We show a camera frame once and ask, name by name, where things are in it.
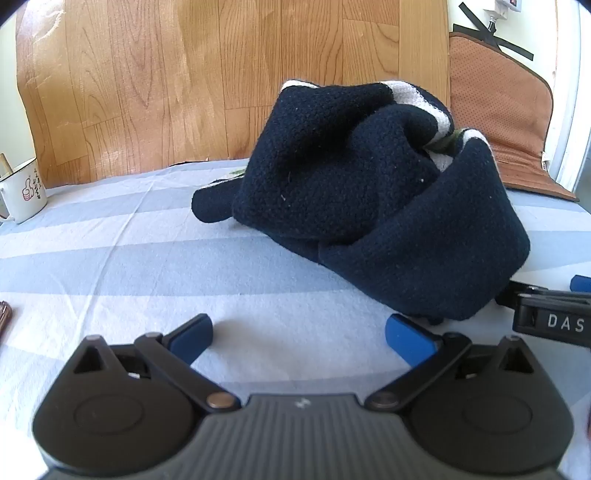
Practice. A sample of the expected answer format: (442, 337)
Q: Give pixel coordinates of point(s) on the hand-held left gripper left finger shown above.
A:
(194, 338)

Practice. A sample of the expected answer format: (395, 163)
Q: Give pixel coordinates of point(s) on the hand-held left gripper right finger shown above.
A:
(408, 339)

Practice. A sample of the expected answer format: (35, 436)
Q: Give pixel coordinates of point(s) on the wooden stick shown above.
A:
(5, 167)

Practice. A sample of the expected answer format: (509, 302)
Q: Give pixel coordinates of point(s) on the wood-pattern vinyl sheet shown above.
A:
(184, 83)

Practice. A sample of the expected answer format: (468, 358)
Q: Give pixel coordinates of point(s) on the white door frame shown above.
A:
(575, 129)

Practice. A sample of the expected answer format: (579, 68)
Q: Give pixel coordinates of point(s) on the white enamel mug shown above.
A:
(25, 194)

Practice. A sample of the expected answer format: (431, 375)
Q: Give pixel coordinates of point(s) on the brown ribbed object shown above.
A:
(3, 316)

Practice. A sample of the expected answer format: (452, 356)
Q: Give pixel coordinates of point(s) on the black tape strip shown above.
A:
(480, 28)
(503, 39)

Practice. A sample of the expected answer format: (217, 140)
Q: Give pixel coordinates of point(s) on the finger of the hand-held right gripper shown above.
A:
(524, 293)
(581, 283)

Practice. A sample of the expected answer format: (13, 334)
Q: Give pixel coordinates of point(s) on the white plug adapter red switch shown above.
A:
(501, 7)

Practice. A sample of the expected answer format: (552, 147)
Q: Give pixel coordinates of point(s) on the blue striped bed sheet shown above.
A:
(138, 258)

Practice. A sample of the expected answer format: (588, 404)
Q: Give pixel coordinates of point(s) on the navy and green knit sweater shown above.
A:
(351, 184)

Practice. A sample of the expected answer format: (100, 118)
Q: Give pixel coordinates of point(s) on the brown perforated mat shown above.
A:
(498, 106)

